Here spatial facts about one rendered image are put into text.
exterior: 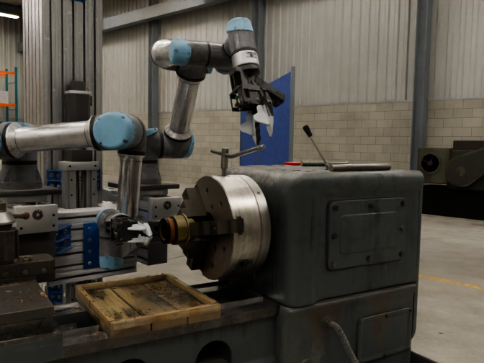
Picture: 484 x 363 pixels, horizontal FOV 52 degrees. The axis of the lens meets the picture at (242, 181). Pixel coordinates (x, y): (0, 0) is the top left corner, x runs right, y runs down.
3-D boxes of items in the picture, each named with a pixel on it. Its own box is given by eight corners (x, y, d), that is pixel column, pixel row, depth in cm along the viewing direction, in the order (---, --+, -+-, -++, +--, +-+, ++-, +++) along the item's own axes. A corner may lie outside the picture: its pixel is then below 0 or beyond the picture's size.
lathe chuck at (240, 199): (207, 259, 169) (212, 168, 164) (257, 291, 142) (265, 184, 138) (183, 262, 164) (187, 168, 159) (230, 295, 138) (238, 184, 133)
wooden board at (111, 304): (168, 284, 163) (168, 272, 162) (221, 317, 132) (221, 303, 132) (75, 297, 147) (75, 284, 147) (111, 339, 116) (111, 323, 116)
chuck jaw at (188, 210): (210, 222, 153) (199, 191, 159) (216, 213, 150) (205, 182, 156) (178, 225, 148) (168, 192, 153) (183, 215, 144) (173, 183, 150)
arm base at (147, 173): (119, 182, 209) (119, 158, 209) (150, 181, 219) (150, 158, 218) (135, 184, 198) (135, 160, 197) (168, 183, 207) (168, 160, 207)
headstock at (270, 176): (333, 255, 211) (336, 164, 208) (427, 282, 171) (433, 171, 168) (212, 271, 180) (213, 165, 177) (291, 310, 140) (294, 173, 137)
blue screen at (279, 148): (220, 207, 1048) (222, 95, 1030) (257, 207, 1061) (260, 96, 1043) (259, 247, 642) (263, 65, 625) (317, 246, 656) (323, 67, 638)
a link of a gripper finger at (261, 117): (255, 136, 131) (245, 109, 134) (274, 137, 134) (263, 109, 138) (261, 130, 128) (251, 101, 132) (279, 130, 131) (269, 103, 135)
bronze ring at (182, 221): (185, 211, 149) (157, 212, 145) (199, 214, 142) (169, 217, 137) (185, 241, 150) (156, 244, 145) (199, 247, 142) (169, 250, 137)
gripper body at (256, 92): (231, 114, 137) (225, 74, 140) (257, 115, 142) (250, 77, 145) (245, 103, 131) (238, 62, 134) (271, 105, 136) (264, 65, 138)
